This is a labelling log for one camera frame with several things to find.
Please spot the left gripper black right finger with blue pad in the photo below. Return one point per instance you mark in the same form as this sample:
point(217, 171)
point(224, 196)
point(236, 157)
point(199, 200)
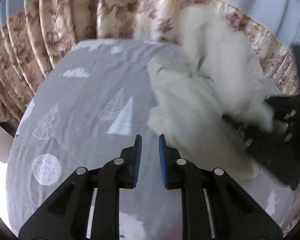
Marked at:
point(213, 205)

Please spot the grey patterned bed sheet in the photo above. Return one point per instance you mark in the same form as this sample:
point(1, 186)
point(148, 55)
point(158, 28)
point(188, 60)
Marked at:
point(89, 108)

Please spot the pale green large garment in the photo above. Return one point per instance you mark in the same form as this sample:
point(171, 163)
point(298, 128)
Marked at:
point(219, 75)

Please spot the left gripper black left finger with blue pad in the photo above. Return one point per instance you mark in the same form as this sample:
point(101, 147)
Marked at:
point(65, 214)

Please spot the floral and blue curtain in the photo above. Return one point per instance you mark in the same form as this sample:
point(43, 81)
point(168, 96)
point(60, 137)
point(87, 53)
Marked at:
point(36, 34)

